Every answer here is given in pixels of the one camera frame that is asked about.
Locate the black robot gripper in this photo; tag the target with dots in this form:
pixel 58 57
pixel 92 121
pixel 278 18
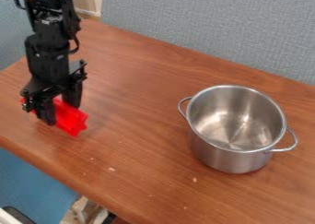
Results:
pixel 55 75

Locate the red plastic block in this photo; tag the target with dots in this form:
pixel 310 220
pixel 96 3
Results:
pixel 71 120

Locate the stainless steel pot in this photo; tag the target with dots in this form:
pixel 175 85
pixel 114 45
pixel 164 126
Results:
pixel 236 125

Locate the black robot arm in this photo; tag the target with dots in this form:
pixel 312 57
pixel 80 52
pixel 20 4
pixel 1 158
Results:
pixel 52 17

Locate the black and white floor object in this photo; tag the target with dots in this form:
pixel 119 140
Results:
pixel 13 216

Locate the beige wooden shelf unit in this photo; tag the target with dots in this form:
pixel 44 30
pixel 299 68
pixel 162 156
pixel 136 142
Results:
pixel 88 8

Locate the wooden table leg frame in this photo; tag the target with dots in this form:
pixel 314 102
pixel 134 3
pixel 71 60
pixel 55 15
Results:
pixel 84 212

